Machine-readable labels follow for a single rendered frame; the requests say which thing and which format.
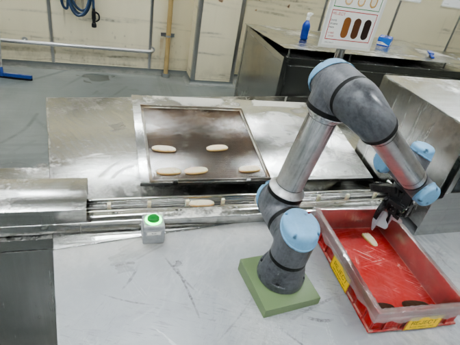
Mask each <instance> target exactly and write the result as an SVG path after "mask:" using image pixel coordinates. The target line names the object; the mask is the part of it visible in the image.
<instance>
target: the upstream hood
mask: <svg viewBox="0 0 460 345"><path fill-rule="evenodd" d="M87 198H88V178H55V179H0V227H11V226H24V225H50V224H64V223H78V222H87V221H86V213H87V210H86V204H87Z"/></svg>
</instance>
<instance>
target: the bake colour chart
mask: <svg viewBox="0 0 460 345"><path fill-rule="evenodd" d="M386 3H387V0H330V3H329V7H328V10H327V14H326V17H325V20H324V25H323V27H322V31H321V35H320V39H319V42H318V47H328V48H336V49H349V50H357V51H370V47H371V45H372V41H373V40H374V36H375V33H376V30H377V28H378V26H379V22H380V20H381V17H382V14H383V11H384V8H385V5H386Z"/></svg>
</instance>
